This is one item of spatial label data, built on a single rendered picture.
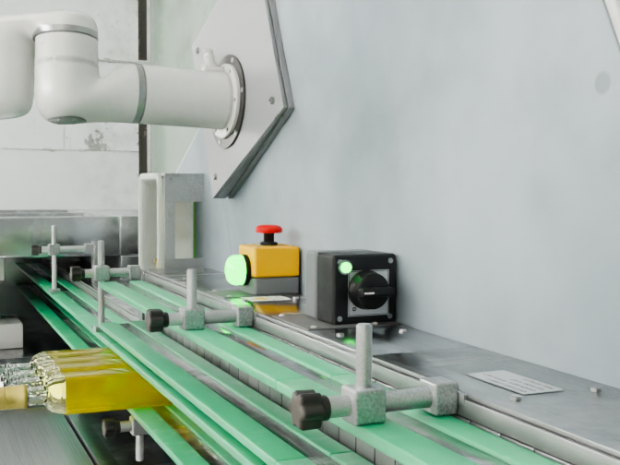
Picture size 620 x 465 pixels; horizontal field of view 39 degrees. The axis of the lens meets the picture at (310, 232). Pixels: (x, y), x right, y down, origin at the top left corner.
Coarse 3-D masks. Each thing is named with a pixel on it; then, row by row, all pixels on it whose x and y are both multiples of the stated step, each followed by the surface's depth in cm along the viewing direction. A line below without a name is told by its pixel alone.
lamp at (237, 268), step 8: (232, 256) 127; (240, 256) 127; (232, 264) 126; (240, 264) 126; (248, 264) 127; (232, 272) 126; (240, 272) 126; (248, 272) 127; (232, 280) 127; (240, 280) 127; (248, 280) 127
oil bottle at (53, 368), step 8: (96, 360) 143; (104, 360) 143; (112, 360) 143; (120, 360) 143; (48, 368) 137; (56, 368) 136; (64, 368) 136; (72, 368) 137; (80, 368) 137; (88, 368) 138; (96, 368) 138; (104, 368) 138; (40, 376) 137; (48, 376) 135; (40, 384) 136
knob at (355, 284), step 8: (360, 272) 100; (368, 272) 99; (352, 280) 99; (360, 280) 98; (368, 280) 98; (376, 280) 99; (384, 280) 99; (352, 288) 99; (360, 288) 98; (368, 288) 97; (376, 288) 98; (384, 288) 98; (392, 288) 98; (352, 296) 99; (360, 296) 97; (368, 296) 97; (376, 296) 97; (384, 296) 98; (360, 304) 99; (368, 304) 98; (376, 304) 99
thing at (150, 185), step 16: (144, 176) 180; (160, 176) 171; (144, 192) 185; (160, 192) 170; (144, 208) 185; (160, 208) 170; (144, 224) 185; (160, 224) 170; (144, 240) 185; (160, 240) 170; (144, 256) 185; (160, 256) 170
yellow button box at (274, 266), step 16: (256, 256) 126; (272, 256) 127; (288, 256) 128; (256, 272) 126; (272, 272) 127; (288, 272) 128; (240, 288) 131; (256, 288) 126; (272, 288) 127; (288, 288) 128
